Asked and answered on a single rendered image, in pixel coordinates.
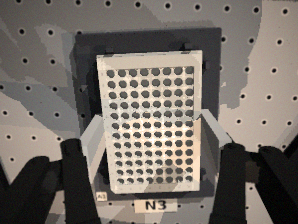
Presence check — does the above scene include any white well plate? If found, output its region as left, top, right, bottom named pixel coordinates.
left=97, top=50, right=202, bottom=194

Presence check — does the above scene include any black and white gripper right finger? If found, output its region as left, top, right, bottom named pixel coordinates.
left=200, top=109, right=298, bottom=224

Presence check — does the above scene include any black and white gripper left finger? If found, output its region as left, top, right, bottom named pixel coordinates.
left=0, top=114, right=106, bottom=224

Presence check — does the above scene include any beige label with black text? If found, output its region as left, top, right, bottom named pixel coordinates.
left=134, top=199, right=177, bottom=213

